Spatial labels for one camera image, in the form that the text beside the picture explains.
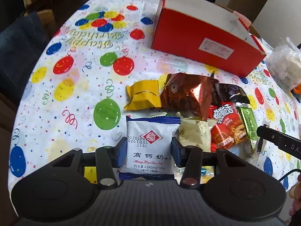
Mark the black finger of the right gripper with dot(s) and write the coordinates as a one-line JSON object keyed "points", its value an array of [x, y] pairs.
{"points": [[284, 142]]}

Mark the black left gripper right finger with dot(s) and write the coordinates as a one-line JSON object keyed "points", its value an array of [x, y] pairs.
{"points": [[190, 158]]}

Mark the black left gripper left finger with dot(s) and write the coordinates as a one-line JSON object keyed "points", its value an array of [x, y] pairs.
{"points": [[106, 159]]}

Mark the cream pastry packet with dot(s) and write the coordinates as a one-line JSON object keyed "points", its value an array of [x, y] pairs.
{"points": [[196, 132]]}

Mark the white blue milk snack packet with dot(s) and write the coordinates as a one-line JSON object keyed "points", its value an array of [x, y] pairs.
{"points": [[149, 148]]}

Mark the green snack bar wrapper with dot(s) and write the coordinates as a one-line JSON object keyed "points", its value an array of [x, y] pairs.
{"points": [[249, 122]]}

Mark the red chips snack bag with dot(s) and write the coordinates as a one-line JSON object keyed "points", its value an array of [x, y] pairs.
{"points": [[229, 129]]}

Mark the brown foil Oreo bag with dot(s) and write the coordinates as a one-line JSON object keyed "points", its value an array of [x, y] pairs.
{"points": [[186, 92]]}

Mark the dark purple snack packet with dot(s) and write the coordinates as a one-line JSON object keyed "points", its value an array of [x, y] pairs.
{"points": [[223, 92]]}

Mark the yellow snack packet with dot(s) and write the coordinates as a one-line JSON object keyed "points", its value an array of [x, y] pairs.
{"points": [[143, 95]]}

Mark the clear plastic bag of snacks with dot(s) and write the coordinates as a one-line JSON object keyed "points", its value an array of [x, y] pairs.
{"points": [[284, 65]]}

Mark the person's hand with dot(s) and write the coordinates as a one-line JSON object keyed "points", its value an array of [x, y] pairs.
{"points": [[295, 194]]}

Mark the orange green bottle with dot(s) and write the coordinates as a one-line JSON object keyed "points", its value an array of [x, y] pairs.
{"points": [[296, 92]]}

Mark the balloon birthday tablecloth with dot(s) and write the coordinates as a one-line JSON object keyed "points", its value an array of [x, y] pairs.
{"points": [[76, 93]]}

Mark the red cardboard box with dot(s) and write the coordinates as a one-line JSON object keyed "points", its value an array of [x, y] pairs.
{"points": [[207, 33]]}

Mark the dark blue chair cushion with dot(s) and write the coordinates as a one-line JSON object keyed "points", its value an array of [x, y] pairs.
{"points": [[22, 44]]}

